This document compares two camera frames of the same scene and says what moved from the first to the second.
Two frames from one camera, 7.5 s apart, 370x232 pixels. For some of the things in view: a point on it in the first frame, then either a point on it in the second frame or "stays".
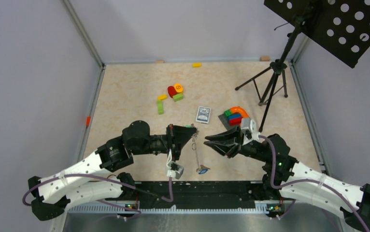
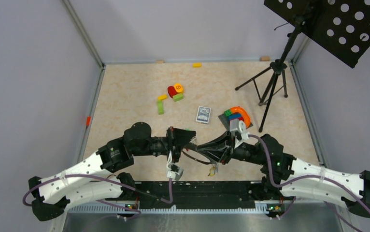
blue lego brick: (234, 116) stays
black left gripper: (177, 136) stays
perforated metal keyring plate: (195, 131) -> (206, 162)
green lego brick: (228, 112) stays
